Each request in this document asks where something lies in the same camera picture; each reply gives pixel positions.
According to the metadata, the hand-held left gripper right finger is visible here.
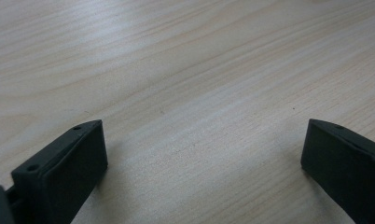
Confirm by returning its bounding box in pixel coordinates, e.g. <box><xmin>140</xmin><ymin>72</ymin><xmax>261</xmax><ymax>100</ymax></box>
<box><xmin>300</xmin><ymin>118</ymin><xmax>375</xmax><ymax>224</ymax></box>

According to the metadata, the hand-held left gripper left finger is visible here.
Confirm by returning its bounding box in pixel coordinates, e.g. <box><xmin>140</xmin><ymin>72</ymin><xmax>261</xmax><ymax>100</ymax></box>
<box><xmin>10</xmin><ymin>119</ymin><xmax>109</xmax><ymax>224</ymax></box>

